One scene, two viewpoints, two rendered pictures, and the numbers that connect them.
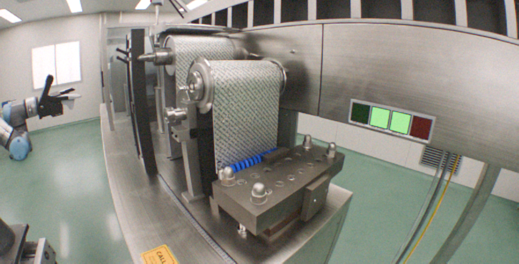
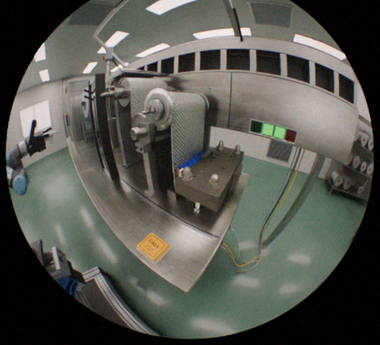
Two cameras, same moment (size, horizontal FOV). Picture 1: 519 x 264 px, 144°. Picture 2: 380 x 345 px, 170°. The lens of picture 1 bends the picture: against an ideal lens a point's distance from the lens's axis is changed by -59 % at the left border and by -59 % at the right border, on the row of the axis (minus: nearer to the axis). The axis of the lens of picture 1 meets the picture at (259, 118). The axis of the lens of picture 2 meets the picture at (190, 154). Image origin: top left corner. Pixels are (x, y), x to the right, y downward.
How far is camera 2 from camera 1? 0.17 m
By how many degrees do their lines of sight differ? 16
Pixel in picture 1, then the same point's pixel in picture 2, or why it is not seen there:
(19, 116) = (15, 158)
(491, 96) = (326, 121)
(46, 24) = (27, 92)
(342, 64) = (244, 97)
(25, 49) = (16, 112)
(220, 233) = (184, 213)
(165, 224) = (142, 216)
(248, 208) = (211, 193)
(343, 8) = (242, 64)
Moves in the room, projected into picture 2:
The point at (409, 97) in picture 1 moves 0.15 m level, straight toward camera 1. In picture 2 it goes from (284, 118) to (293, 123)
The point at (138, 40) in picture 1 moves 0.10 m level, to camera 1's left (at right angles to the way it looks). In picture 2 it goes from (100, 82) to (83, 87)
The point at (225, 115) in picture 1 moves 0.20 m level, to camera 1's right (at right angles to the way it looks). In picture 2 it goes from (178, 130) to (229, 129)
